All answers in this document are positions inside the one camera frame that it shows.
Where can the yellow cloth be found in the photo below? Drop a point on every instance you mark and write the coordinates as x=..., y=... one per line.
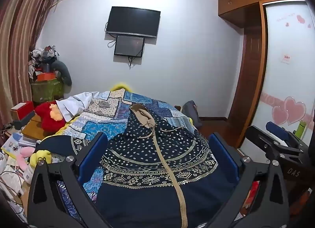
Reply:
x=43, y=155

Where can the grey neck pillow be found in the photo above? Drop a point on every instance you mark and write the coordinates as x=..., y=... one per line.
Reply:
x=62, y=70

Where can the grey box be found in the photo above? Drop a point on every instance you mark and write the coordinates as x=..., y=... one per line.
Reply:
x=23, y=120

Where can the red cloth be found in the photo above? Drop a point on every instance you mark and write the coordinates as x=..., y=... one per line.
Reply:
x=253, y=191

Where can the blue patchwork bedspread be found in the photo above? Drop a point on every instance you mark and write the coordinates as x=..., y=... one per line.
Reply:
x=98, y=124

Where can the green storage box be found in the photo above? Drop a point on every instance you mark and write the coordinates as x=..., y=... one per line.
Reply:
x=46, y=91

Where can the white heart-print sliding door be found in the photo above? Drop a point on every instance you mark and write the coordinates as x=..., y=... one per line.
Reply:
x=285, y=82

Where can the navy patterned dress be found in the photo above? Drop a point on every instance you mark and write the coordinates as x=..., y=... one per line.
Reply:
x=147, y=159

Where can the orange box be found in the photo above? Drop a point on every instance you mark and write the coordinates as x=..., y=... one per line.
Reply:
x=46, y=77

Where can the brown wooden box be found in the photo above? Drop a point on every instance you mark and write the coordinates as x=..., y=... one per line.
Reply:
x=33, y=128

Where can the yellow pillow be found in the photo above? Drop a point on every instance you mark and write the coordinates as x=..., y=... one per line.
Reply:
x=120, y=87

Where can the red box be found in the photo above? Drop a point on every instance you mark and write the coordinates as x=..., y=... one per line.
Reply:
x=22, y=109

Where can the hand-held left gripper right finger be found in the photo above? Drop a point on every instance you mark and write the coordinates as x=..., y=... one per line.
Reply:
x=222, y=156

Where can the stack of books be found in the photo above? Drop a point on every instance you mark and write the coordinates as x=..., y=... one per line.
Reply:
x=17, y=144

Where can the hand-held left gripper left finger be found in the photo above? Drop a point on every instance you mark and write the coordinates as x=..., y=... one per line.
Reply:
x=94, y=151

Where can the red door sticker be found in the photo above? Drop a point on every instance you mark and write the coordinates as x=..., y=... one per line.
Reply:
x=286, y=58

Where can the large black wall television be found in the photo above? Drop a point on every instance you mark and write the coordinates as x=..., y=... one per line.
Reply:
x=133, y=22

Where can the wooden room door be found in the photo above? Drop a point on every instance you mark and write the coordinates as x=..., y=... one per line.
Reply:
x=246, y=75

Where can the striped brown curtain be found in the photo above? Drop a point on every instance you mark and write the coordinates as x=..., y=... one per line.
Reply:
x=22, y=33

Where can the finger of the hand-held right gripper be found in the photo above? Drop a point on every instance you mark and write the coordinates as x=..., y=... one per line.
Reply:
x=260, y=135
x=276, y=129

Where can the white shirt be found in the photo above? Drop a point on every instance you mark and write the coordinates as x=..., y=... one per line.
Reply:
x=73, y=103

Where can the green bottle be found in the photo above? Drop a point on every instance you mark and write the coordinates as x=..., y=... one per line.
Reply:
x=300, y=130

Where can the small black wall monitor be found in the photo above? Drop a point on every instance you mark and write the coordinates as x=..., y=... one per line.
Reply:
x=129, y=45

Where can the pile of clutter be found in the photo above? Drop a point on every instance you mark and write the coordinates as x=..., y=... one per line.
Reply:
x=41, y=55

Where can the red plush toy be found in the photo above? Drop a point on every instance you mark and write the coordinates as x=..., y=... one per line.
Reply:
x=46, y=117

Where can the dark bag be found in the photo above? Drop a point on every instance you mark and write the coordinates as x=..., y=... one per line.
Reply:
x=192, y=112

